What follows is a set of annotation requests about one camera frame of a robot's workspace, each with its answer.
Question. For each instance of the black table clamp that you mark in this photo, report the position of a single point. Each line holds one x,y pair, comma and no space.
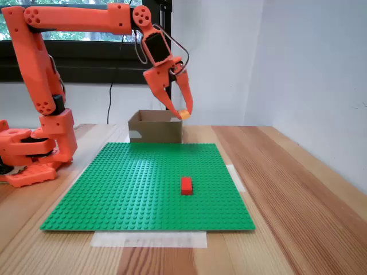
4,170

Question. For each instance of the short translucent tape strip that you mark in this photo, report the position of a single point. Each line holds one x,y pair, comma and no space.
236,177

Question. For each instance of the white tape patch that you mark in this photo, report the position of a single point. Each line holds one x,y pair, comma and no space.
135,134

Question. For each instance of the yellow lego block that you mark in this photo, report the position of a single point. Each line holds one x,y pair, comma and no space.
185,115

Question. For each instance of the black window frame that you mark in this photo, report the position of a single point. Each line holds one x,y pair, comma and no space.
86,64

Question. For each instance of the wide translucent tape strip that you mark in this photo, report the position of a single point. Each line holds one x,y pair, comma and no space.
149,239

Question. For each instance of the green lego baseplate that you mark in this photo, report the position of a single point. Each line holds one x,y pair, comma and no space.
137,194

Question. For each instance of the red lego block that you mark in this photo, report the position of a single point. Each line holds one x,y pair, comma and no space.
186,186

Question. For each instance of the open cardboard box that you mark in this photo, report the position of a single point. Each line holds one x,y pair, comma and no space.
160,131

